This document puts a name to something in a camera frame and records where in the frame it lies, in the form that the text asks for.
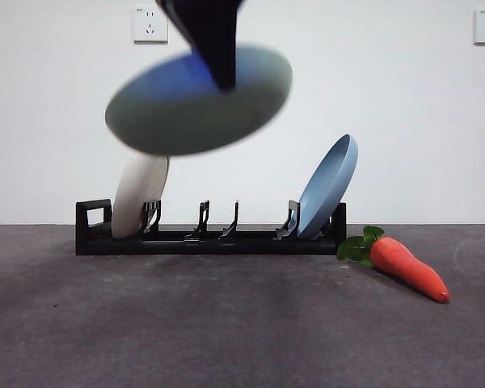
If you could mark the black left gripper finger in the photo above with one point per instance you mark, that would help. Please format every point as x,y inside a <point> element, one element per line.
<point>180,26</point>
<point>220,44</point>

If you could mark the green plate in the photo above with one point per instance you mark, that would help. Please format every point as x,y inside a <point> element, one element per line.
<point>178,117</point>

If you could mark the orange carrot with green leaves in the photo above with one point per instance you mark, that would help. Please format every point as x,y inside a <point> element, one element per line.
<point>404,266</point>

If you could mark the cream white plate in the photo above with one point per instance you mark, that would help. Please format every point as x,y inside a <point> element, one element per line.
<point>133,202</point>

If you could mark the blue plate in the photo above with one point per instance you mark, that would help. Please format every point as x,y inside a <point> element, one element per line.
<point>323,194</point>

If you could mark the black plate rack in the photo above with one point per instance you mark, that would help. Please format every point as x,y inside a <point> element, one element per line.
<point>246,247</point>

